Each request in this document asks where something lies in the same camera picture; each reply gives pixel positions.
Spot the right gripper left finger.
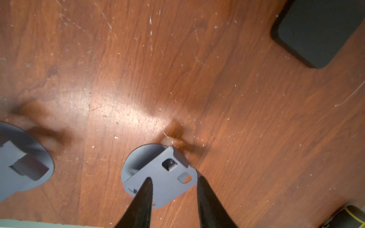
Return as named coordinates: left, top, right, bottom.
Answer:
left=115, top=177, right=153, bottom=228

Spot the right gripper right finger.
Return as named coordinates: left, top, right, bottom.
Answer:
left=197, top=176, right=237, bottom=228

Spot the grey phone stand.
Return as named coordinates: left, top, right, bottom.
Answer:
left=1, top=122, right=55, bottom=201
left=121, top=144, right=200, bottom=209

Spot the black phone stand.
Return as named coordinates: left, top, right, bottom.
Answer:
left=271, top=0, right=365, bottom=69

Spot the yellow black screwdriver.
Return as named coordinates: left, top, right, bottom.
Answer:
left=321, top=205, right=365, bottom=228

